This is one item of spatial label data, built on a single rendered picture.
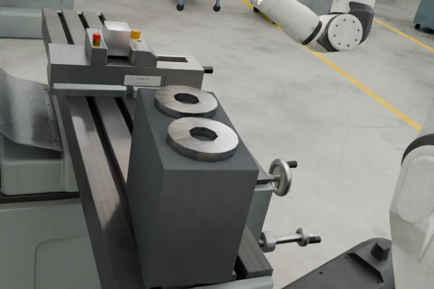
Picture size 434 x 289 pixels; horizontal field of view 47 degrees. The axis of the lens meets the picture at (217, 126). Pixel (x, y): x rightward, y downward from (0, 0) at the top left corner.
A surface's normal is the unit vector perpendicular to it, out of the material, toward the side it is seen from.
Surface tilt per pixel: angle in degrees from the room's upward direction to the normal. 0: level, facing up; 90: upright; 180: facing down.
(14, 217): 90
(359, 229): 0
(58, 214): 90
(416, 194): 90
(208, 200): 90
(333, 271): 0
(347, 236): 0
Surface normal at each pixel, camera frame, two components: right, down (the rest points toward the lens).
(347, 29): 0.20, 0.19
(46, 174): 0.36, 0.49
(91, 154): 0.18, -0.87
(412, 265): -0.75, 0.18
